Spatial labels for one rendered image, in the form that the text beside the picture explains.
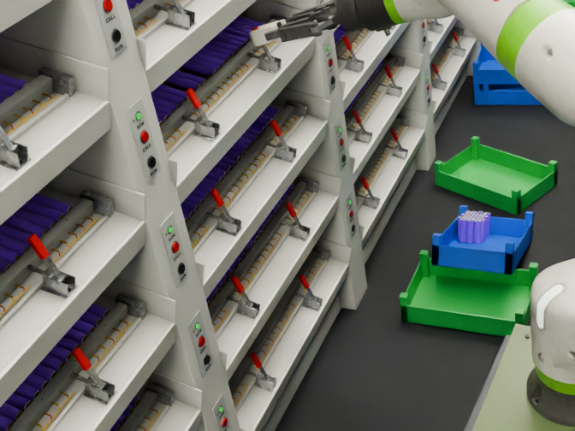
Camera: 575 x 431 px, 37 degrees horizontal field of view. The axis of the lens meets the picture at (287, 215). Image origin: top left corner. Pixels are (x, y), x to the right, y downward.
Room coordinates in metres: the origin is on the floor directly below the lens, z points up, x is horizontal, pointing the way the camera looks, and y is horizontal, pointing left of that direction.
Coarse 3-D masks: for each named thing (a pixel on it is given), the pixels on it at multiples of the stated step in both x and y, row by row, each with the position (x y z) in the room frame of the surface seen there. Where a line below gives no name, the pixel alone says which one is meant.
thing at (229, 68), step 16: (240, 48) 1.59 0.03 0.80; (256, 48) 1.62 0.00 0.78; (224, 64) 1.53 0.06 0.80; (240, 64) 1.56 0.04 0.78; (208, 80) 1.47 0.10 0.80; (224, 80) 1.50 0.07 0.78; (208, 96) 1.44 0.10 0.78; (176, 112) 1.36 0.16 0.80; (192, 112) 1.38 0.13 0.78; (160, 128) 1.30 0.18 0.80; (176, 128) 1.33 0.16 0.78
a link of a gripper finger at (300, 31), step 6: (300, 24) 1.48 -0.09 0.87; (306, 24) 1.46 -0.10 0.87; (312, 24) 1.44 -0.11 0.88; (282, 30) 1.49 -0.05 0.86; (288, 30) 1.49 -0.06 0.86; (294, 30) 1.48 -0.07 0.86; (300, 30) 1.47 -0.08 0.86; (306, 30) 1.46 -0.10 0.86; (288, 36) 1.49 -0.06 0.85; (294, 36) 1.48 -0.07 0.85; (300, 36) 1.47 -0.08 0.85; (306, 36) 1.46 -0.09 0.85; (312, 36) 1.45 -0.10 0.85; (318, 36) 1.44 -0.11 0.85
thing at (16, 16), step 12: (0, 0) 0.98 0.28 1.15; (12, 0) 1.00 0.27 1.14; (24, 0) 1.02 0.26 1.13; (36, 0) 1.04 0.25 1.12; (48, 0) 1.06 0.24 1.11; (0, 12) 0.98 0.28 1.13; (12, 12) 1.00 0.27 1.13; (24, 12) 1.02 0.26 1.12; (0, 24) 0.98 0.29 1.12; (12, 24) 1.00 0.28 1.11
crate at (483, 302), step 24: (408, 288) 1.69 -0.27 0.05; (432, 288) 1.73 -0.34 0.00; (456, 288) 1.71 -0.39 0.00; (480, 288) 1.70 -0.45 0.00; (504, 288) 1.68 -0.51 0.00; (528, 288) 1.66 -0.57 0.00; (408, 312) 1.62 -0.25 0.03; (432, 312) 1.59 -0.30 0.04; (456, 312) 1.56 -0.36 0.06; (480, 312) 1.61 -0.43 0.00; (504, 312) 1.59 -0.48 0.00; (528, 312) 1.54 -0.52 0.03; (504, 336) 1.51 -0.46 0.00
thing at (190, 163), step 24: (264, 0) 1.76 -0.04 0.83; (288, 48) 1.65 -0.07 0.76; (312, 48) 1.70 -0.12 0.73; (240, 72) 1.55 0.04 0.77; (264, 72) 1.55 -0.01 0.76; (288, 72) 1.58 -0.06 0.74; (216, 96) 1.46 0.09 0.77; (240, 96) 1.46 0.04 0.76; (264, 96) 1.48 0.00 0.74; (216, 120) 1.37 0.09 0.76; (240, 120) 1.39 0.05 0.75; (192, 144) 1.30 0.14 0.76; (216, 144) 1.30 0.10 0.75; (192, 168) 1.23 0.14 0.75
